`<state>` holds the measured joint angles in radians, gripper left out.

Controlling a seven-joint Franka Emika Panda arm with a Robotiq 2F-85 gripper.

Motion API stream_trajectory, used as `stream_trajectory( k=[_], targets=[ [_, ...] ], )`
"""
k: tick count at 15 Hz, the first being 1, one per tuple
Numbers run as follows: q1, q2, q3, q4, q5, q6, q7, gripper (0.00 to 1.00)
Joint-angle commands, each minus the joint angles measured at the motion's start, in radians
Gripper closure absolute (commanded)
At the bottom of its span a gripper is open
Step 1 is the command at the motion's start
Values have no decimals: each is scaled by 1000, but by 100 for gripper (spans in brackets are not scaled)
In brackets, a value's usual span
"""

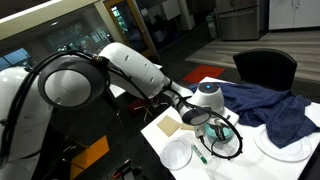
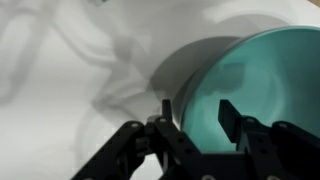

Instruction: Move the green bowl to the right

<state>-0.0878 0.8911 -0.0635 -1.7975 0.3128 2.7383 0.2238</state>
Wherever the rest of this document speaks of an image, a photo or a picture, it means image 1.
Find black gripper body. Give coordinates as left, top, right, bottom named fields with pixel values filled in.
left=211, top=113, right=233, bottom=130

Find green bowl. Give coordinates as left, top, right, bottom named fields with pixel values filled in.
left=203, top=120, right=235, bottom=144

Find green marker pen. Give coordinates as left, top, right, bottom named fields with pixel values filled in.
left=191, top=143, right=208, bottom=165

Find blue towel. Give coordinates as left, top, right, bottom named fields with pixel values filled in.
left=188, top=81, right=320, bottom=150

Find light beige coaster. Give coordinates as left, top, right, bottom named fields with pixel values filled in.
left=156, top=114, right=182, bottom=138

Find black chair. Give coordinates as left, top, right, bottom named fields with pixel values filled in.
left=232, top=48, right=298, bottom=92

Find white plate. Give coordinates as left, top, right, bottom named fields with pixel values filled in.
left=254, top=127, right=313, bottom=163

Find red stool with wooden legs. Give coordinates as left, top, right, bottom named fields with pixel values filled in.
left=128, top=98, right=170, bottom=123

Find grey trash bin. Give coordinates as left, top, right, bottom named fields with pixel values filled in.
left=205, top=12, right=220, bottom=40

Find black orange clamp tool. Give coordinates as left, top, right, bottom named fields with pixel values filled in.
left=111, top=159, right=145, bottom=180

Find stainless steel refrigerator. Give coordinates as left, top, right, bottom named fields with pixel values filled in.
left=214, top=0, right=269, bottom=42

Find small white table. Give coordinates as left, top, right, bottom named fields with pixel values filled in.
left=109, top=63, right=164, bottom=99

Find white kitchen cabinets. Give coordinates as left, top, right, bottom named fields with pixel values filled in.
left=268, top=0, right=320, bottom=31

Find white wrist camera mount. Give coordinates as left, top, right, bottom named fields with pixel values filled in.
left=219, top=105, right=240, bottom=127

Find orange wooden door frame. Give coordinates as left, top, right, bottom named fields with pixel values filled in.
left=94, top=0, right=158, bottom=60

